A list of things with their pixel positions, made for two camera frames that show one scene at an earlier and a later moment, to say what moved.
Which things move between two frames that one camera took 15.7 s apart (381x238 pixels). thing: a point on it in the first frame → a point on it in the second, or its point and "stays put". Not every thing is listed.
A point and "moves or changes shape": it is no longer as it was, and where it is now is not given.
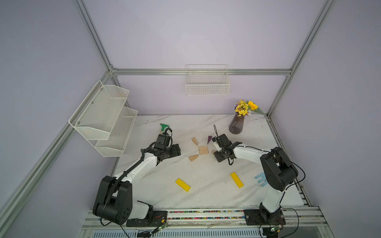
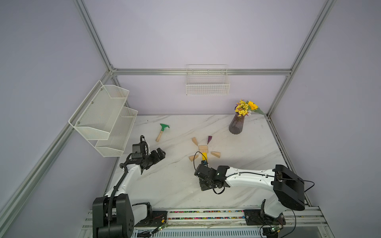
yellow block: [237, 180] moves or changes shape
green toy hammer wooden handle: [163, 127] stays put
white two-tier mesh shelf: [103, 120] stays put
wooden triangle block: [195, 141] stays put
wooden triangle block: [193, 157] stays put
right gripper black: [218, 157] → [203, 185]
